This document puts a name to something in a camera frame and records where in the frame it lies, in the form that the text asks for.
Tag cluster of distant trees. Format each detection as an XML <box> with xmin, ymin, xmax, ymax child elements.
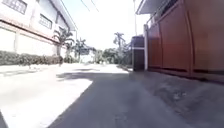
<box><xmin>93</xmin><ymin>47</ymin><xmax>133</xmax><ymax>65</ymax></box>

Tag tall palm tree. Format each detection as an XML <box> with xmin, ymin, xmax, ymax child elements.
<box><xmin>113</xmin><ymin>31</ymin><xmax>127</xmax><ymax>54</ymax></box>

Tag grey concrete road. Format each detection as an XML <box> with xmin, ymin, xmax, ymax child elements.
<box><xmin>0</xmin><ymin>63</ymin><xmax>224</xmax><ymax>128</ymax></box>

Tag pole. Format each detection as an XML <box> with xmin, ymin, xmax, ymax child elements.
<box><xmin>133</xmin><ymin>0</ymin><xmax>138</xmax><ymax>37</ymax></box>

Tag red-brown metal gate fence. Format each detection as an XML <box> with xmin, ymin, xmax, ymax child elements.
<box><xmin>143</xmin><ymin>0</ymin><xmax>224</xmax><ymax>83</ymax></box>

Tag low green hedge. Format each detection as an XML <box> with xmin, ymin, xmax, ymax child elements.
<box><xmin>0</xmin><ymin>50</ymin><xmax>64</xmax><ymax>67</ymax></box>

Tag white building with windows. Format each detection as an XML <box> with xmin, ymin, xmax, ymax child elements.
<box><xmin>0</xmin><ymin>0</ymin><xmax>78</xmax><ymax>58</ymax></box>

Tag dark gate with white post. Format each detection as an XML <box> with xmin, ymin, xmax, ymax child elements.
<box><xmin>130</xmin><ymin>35</ymin><xmax>146</xmax><ymax>72</ymax></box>

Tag overhead wires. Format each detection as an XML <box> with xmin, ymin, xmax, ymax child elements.
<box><xmin>80</xmin><ymin>0</ymin><xmax>100</xmax><ymax>13</ymax></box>

